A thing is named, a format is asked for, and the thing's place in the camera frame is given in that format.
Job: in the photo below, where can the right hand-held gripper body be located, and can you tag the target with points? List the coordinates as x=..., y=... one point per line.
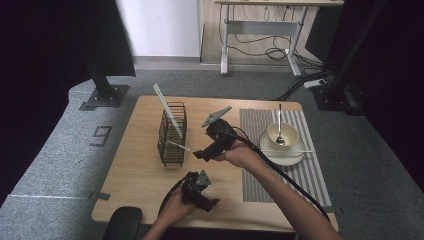
x=220, y=133

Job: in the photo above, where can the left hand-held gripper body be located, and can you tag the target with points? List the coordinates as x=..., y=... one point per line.
x=193, y=190

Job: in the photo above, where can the white chopstick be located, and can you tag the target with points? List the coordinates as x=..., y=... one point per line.
x=178, y=145
x=300, y=151

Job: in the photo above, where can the person's left hand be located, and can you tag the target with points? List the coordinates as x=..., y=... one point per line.
x=175, y=208

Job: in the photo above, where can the person's right hand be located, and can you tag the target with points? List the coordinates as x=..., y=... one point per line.
x=238, y=155

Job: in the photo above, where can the white flat plate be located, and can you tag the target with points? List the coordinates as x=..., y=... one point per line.
x=166, y=108

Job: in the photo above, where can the metal spoon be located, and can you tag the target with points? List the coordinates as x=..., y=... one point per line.
x=280, y=126

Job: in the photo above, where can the white round plate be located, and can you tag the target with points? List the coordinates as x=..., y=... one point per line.
x=283, y=159

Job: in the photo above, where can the white bowl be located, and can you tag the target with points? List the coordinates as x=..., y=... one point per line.
x=290, y=135

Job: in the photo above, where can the black chair armrest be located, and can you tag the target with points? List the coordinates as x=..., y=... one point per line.
x=123, y=223

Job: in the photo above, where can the grey striped placemat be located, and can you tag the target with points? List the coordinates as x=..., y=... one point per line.
x=310, y=180

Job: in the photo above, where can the dark number floor mark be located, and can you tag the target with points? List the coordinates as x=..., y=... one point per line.
x=100, y=136

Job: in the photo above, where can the white power strip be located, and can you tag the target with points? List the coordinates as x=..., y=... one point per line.
x=315, y=83

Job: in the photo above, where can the black metal stand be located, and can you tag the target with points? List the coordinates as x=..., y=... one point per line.
x=346, y=66
x=105, y=91

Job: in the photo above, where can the black curtain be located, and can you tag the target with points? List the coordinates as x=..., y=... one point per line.
x=40, y=66
x=400, y=83

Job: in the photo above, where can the white metal desk frame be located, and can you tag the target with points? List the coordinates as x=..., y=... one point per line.
x=263, y=28

